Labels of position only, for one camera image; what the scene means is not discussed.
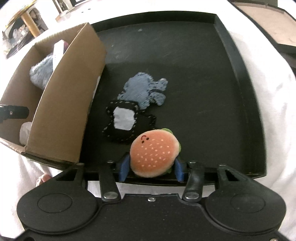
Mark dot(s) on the black tray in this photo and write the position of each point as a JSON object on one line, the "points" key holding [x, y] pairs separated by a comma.
{"points": [[210, 104]]}

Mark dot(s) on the burger plush toy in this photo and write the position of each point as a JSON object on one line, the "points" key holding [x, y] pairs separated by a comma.
{"points": [[153, 153]]}

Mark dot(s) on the brown cardboard box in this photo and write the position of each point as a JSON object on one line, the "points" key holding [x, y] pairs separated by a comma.
{"points": [[58, 113]]}

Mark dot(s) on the blue tissue pack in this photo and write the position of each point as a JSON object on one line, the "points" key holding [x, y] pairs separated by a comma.
{"points": [[60, 48]]}

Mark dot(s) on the white soft object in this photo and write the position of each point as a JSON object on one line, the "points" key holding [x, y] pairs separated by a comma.
{"points": [[25, 132]]}

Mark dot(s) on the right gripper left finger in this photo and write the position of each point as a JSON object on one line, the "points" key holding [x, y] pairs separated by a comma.
{"points": [[109, 172]]}

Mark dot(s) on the person's left hand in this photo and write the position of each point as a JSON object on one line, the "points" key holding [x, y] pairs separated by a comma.
{"points": [[42, 179]]}

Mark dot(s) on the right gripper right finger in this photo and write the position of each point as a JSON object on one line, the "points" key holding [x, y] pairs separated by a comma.
{"points": [[196, 171]]}

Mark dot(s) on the yellow leg side table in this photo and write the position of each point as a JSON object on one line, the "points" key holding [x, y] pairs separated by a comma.
{"points": [[16, 33]]}

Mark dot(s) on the blue grey fabric plush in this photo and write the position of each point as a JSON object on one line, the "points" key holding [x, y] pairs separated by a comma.
{"points": [[144, 90]]}

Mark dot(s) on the grey fluffy plush ball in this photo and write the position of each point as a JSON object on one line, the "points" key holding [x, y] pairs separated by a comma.
{"points": [[41, 72]]}

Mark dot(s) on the black stitched fabric pouch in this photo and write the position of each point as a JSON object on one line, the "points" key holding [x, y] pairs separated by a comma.
{"points": [[127, 121]]}

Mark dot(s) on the brown board framed box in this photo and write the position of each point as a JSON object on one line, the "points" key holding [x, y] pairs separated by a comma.
{"points": [[276, 23]]}

